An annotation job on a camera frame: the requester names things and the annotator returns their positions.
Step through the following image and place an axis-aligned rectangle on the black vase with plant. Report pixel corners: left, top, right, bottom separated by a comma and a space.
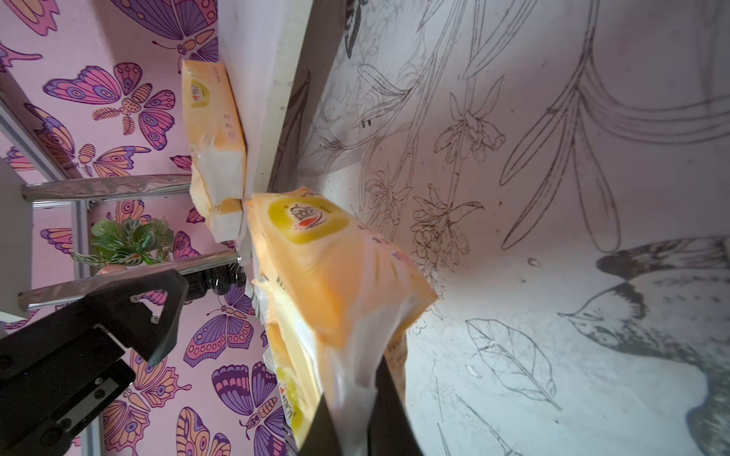
70, 217, 247, 303

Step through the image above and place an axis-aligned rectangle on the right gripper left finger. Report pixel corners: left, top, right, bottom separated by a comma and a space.
83, 270, 188, 366

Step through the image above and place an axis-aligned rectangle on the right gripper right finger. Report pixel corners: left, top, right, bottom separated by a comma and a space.
298, 358, 423, 456

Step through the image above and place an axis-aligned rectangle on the orange tissue pack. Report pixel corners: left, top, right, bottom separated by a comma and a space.
182, 60, 246, 219
244, 188, 437, 455
205, 199, 243, 243

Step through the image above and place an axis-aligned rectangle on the white two-tier shelf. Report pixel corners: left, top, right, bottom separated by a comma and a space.
1, 1, 312, 324

